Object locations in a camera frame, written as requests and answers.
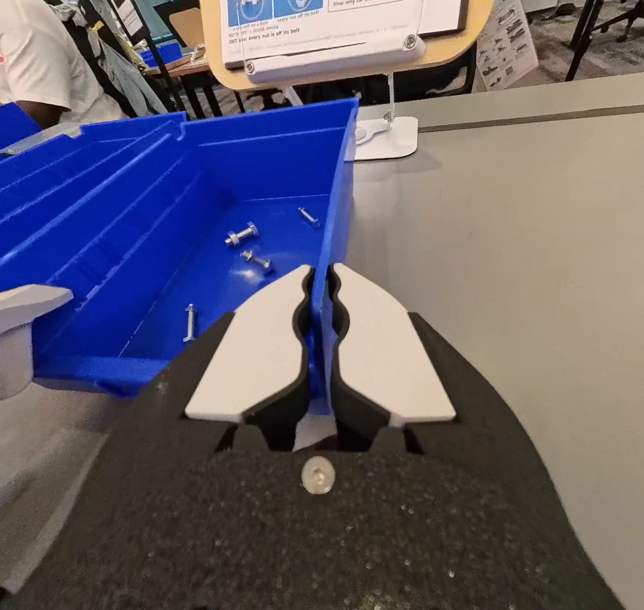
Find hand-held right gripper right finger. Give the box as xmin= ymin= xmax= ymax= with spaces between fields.
xmin=329 ymin=264 xmax=458 ymax=451

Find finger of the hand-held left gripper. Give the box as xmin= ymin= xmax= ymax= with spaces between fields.
xmin=0 ymin=284 xmax=74 ymax=401

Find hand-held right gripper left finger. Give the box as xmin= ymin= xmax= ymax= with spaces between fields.
xmin=184 ymin=264 xmax=314 ymax=451

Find thick silver bolt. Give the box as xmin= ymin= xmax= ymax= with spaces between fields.
xmin=225 ymin=222 xmax=260 ymax=249
xmin=240 ymin=250 xmax=275 ymax=275

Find blue plastic bin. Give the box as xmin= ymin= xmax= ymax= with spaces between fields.
xmin=0 ymin=102 xmax=42 ymax=149
xmin=0 ymin=97 xmax=360 ymax=416

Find grey desk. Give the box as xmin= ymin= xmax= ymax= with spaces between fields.
xmin=0 ymin=72 xmax=644 ymax=610

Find white document stand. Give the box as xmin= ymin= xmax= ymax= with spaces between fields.
xmin=244 ymin=34 xmax=427 ymax=162

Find denim jacket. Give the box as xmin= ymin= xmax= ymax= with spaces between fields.
xmin=75 ymin=42 xmax=169 ymax=118

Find hanging paper sign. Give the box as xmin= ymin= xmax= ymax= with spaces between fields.
xmin=475 ymin=0 xmax=539 ymax=92

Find wooden stand board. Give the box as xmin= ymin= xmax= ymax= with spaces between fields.
xmin=195 ymin=0 xmax=500 ymax=92

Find printed instruction sheet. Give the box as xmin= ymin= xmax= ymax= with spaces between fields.
xmin=216 ymin=0 xmax=474 ymax=70

